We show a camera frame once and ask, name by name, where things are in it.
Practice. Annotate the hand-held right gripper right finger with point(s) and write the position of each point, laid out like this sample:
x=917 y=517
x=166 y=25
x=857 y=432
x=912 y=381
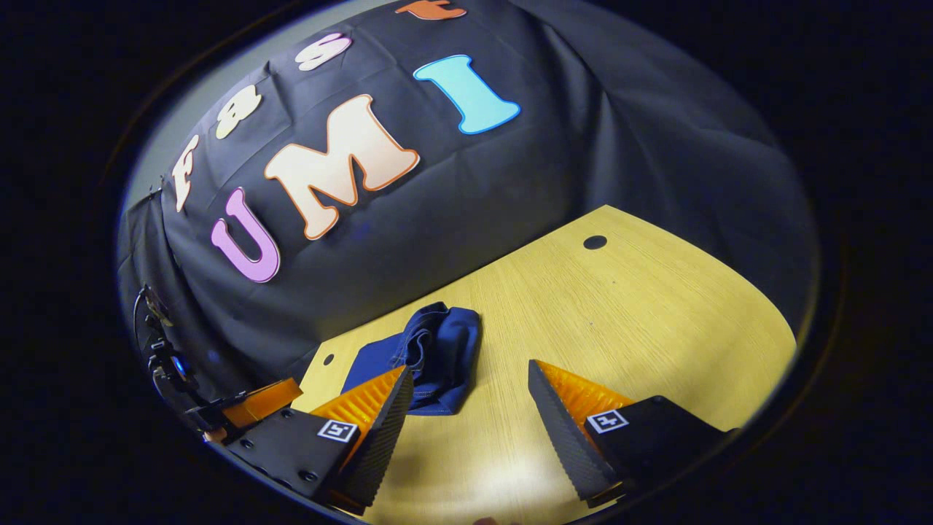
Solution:
x=561 y=430

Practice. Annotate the blue denim jeans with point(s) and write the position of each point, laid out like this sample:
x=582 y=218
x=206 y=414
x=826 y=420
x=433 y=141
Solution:
x=448 y=350

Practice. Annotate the black backdrop cloth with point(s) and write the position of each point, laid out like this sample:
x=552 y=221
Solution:
x=583 y=146

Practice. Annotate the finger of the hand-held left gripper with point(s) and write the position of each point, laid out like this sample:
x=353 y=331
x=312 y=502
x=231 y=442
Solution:
x=259 y=405

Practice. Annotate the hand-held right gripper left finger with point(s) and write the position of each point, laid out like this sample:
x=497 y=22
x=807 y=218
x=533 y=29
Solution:
x=383 y=437

